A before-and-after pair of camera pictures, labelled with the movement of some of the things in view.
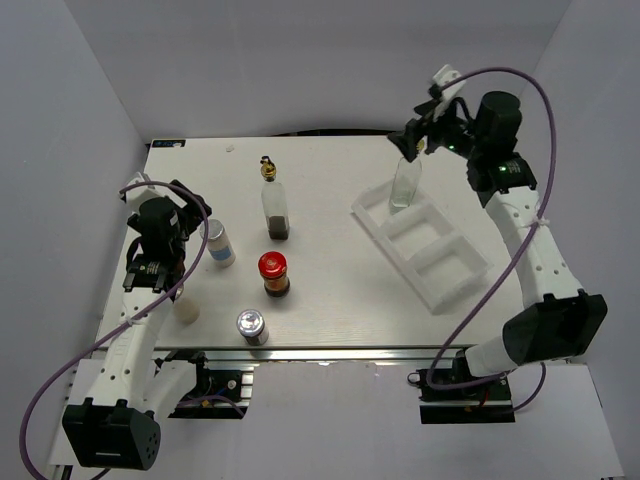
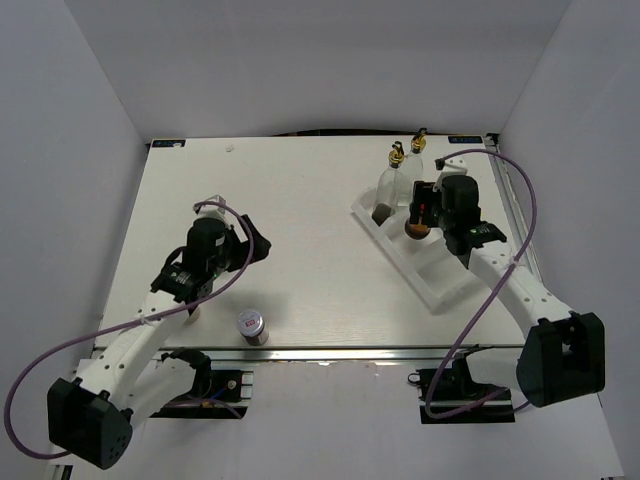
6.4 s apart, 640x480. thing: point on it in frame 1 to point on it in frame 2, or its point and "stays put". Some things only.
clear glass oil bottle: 407,179 stays put
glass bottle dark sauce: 274,202 to 389,186
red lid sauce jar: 272,266 to 417,230
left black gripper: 193,213 to 242,251
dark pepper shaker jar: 251,325 stays put
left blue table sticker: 168,143 stays put
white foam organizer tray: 434,259 stays put
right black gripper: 405,139 to 423,193
